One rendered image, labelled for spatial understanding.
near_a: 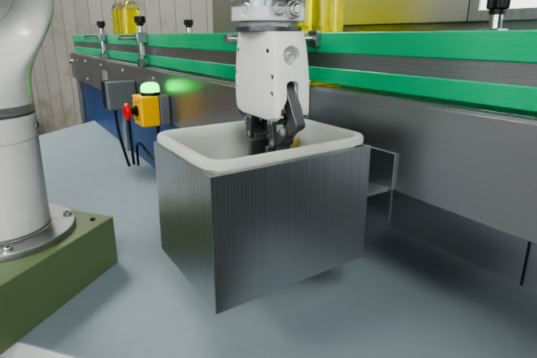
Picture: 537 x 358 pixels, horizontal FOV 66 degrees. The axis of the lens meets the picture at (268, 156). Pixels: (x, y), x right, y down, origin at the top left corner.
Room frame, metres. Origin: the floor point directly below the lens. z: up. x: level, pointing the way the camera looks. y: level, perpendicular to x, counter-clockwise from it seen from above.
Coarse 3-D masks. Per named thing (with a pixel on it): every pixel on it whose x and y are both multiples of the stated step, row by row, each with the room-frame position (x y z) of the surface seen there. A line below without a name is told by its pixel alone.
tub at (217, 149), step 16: (192, 128) 0.54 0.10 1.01; (208, 128) 0.55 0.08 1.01; (224, 128) 0.56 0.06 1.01; (240, 128) 0.58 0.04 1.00; (304, 128) 0.59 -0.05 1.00; (320, 128) 0.56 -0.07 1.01; (336, 128) 0.54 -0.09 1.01; (176, 144) 0.45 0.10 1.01; (192, 144) 0.53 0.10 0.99; (208, 144) 0.55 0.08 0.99; (224, 144) 0.56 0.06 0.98; (240, 144) 0.57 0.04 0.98; (304, 144) 0.59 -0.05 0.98; (320, 144) 0.45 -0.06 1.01; (336, 144) 0.46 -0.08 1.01; (352, 144) 0.48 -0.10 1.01; (192, 160) 0.41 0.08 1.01; (208, 160) 0.39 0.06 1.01; (224, 160) 0.39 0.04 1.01; (240, 160) 0.39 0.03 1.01; (256, 160) 0.40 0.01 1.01; (272, 160) 0.41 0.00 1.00; (288, 160) 0.44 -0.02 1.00
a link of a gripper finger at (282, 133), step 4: (280, 128) 0.45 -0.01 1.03; (284, 128) 0.45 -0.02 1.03; (280, 132) 0.45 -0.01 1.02; (284, 132) 0.45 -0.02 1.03; (280, 136) 0.46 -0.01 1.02; (284, 136) 0.45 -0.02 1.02; (292, 136) 0.46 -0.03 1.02; (280, 140) 0.46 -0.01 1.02; (284, 140) 0.46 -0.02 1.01; (288, 140) 0.46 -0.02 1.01; (280, 144) 0.46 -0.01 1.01; (284, 144) 0.47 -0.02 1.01; (268, 148) 0.47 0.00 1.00; (272, 148) 0.47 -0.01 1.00; (276, 148) 0.46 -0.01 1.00; (280, 148) 0.47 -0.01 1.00; (284, 148) 0.47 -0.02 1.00; (288, 148) 0.48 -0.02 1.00; (268, 152) 0.47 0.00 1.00
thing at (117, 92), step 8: (104, 80) 1.22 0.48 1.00; (112, 80) 1.22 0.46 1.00; (120, 80) 1.22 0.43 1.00; (128, 80) 1.22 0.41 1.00; (104, 88) 1.19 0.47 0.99; (112, 88) 1.16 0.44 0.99; (120, 88) 1.18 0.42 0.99; (128, 88) 1.19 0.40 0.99; (104, 96) 1.20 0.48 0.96; (112, 96) 1.16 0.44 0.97; (120, 96) 1.18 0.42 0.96; (128, 96) 1.19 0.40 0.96; (104, 104) 1.21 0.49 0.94; (112, 104) 1.16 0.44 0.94; (120, 104) 1.17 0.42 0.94
